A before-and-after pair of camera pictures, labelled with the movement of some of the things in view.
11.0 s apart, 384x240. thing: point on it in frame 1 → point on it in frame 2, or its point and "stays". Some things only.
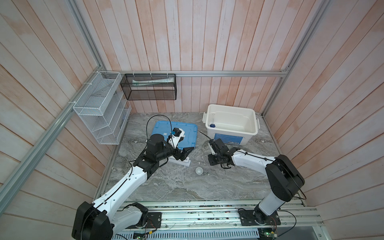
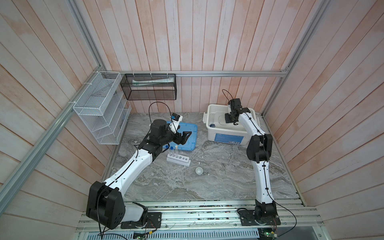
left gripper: (177, 154) → (177, 140)
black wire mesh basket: (149, 86) stays
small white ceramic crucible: (199, 170) stays
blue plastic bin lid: (165, 128) stays
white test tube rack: (186, 162) stays
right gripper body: (214, 158) → (228, 118)
